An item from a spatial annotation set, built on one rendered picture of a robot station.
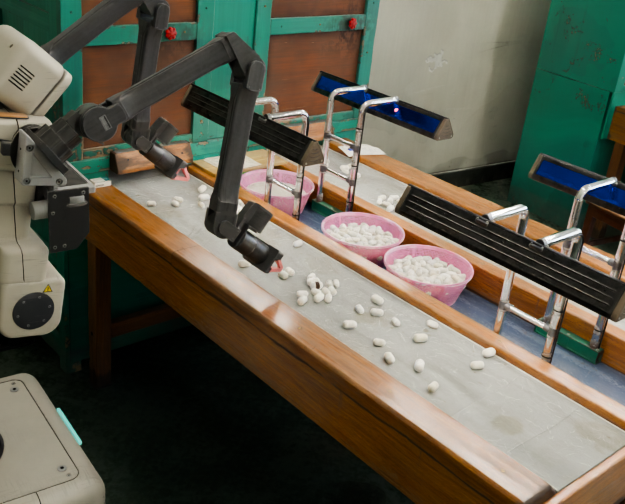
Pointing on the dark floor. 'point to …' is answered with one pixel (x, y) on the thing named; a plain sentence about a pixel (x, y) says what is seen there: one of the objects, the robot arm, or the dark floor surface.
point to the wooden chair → (618, 224)
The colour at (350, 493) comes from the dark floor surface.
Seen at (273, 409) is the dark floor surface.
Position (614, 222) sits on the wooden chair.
